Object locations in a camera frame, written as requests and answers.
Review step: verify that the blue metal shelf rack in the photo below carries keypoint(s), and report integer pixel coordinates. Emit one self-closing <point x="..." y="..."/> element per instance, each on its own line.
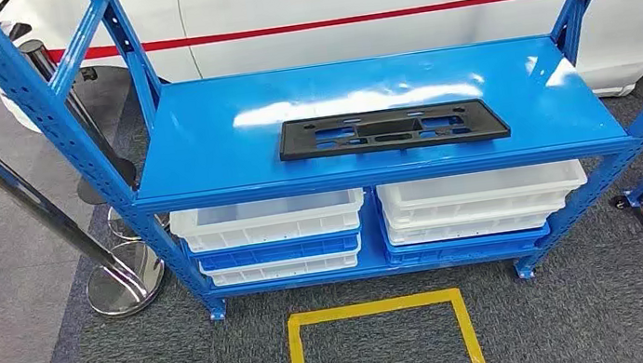
<point x="231" y="154"/>

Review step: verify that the black plastic plate bracket part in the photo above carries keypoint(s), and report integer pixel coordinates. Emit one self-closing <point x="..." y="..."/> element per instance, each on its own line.
<point x="305" y="148"/>

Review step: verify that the chrome stanchion post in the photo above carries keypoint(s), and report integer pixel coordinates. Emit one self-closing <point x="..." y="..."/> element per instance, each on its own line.
<point x="57" y="84"/>
<point x="18" y="189"/>

